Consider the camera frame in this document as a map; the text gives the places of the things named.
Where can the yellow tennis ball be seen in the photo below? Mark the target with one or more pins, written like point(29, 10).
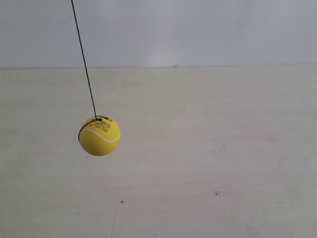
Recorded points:
point(99, 136)

